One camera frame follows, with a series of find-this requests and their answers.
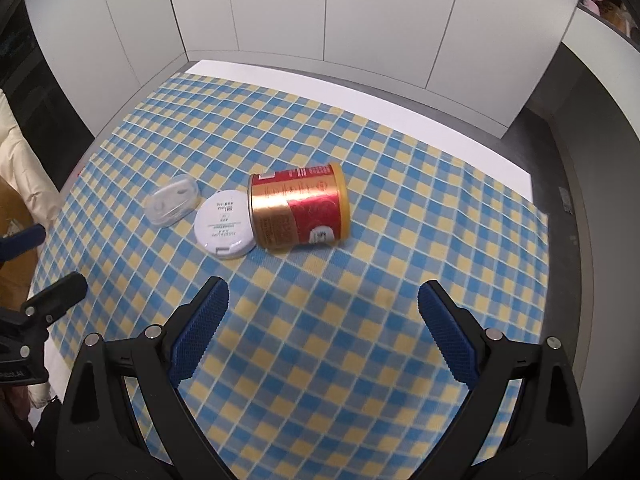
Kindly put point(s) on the red and gold can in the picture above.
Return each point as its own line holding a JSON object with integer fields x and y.
{"x": 300, "y": 205}

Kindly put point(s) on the small pink plush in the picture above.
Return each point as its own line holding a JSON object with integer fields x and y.
{"x": 591, "y": 6}

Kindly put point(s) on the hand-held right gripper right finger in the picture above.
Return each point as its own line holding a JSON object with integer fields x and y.
{"x": 447, "y": 330}

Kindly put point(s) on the black glass cabinet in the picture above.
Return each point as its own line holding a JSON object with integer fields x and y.
{"x": 40, "y": 75}

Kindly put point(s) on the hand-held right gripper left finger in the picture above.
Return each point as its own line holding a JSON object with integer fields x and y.
{"x": 200, "y": 330}

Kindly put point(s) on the small clear oval case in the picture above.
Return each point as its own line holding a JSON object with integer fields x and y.
{"x": 170, "y": 200}

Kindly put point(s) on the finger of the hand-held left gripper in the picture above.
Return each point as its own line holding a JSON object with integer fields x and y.
{"x": 22, "y": 241}
{"x": 57, "y": 292}

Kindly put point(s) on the white wardrobe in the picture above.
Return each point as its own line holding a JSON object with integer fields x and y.
{"x": 300, "y": 10}

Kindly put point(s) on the brown cardboard box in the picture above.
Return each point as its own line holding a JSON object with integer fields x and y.
{"x": 17, "y": 280}

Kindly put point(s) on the cream padded armchair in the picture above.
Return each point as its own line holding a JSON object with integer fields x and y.
{"x": 25, "y": 170}

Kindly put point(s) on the beige box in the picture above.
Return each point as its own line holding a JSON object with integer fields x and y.
{"x": 615, "y": 15}

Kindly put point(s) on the white round compact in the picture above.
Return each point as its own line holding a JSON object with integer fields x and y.
{"x": 222, "y": 222}

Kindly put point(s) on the white built-in counter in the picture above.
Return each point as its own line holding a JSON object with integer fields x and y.
{"x": 600, "y": 60}

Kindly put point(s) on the blue yellow checkered tablecloth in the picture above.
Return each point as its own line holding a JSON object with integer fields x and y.
{"x": 375, "y": 160}

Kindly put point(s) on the wall socket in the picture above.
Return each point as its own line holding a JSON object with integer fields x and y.
{"x": 565, "y": 200}

